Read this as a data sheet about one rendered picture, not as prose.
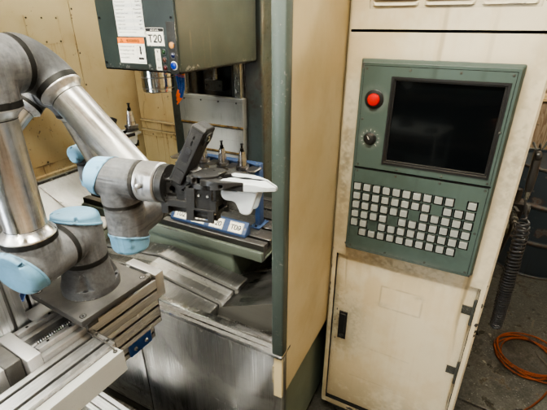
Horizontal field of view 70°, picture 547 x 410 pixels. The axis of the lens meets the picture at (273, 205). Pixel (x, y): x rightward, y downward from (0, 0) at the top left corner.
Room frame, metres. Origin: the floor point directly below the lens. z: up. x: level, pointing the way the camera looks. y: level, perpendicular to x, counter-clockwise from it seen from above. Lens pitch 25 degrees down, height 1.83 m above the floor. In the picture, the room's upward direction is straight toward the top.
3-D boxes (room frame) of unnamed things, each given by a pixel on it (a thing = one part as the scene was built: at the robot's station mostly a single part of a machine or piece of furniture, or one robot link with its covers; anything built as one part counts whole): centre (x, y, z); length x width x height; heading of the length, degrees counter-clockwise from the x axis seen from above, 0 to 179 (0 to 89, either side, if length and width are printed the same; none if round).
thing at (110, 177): (0.69, 0.29, 1.56); 0.11 x 0.08 x 0.09; 73
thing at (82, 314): (0.88, 0.52, 1.13); 0.36 x 0.22 x 0.06; 149
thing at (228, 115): (2.44, 0.38, 1.16); 0.48 x 0.05 x 0.51; 63
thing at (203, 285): (1.60, 0.59, 0.70); 0.90 x 0.30 x 0.16; 63
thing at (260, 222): (1.73, 0.07, 1.05); 0.10 x 0.05 x 0.30; 153
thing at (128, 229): (0.70, 0.29, 1.46); 0.11 x 0.08 x 0.11; 163
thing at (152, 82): (2.05, 0.59, 1.57); 0.16 x 0.16 x 0.12
